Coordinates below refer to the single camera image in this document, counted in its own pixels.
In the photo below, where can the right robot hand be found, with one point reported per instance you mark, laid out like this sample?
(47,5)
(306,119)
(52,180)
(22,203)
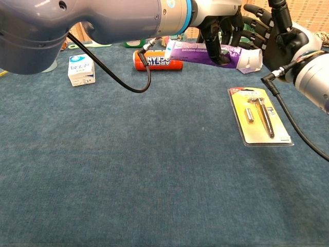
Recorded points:
(285,51)

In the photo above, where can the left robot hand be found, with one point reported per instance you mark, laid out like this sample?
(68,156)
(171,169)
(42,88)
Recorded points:
(218,15)

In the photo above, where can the purple toothpaste tube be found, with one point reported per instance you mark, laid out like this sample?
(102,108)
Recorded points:
(195,54)

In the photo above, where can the orange soda can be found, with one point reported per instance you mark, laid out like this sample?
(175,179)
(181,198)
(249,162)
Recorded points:
(159,64)

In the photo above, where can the razor in yellow blister pack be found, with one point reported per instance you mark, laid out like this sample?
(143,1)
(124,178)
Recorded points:
(250,131)

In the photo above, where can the green container yellow lid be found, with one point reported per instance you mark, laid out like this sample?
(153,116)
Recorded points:
(133,44)

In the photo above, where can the green scrubbing brush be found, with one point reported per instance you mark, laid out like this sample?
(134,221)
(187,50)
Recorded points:
(87,45)

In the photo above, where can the white blue milk carton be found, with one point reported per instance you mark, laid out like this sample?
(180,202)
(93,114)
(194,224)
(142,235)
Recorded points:
(81,69)

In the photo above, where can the blue table mat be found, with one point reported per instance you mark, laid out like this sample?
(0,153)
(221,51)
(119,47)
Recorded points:
(164,180)

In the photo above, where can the light blue plastic cup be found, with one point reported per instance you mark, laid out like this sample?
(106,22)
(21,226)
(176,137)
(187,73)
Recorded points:
(51,68)

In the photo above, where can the yellow tape measure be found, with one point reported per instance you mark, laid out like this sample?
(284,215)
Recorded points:
(2,74)

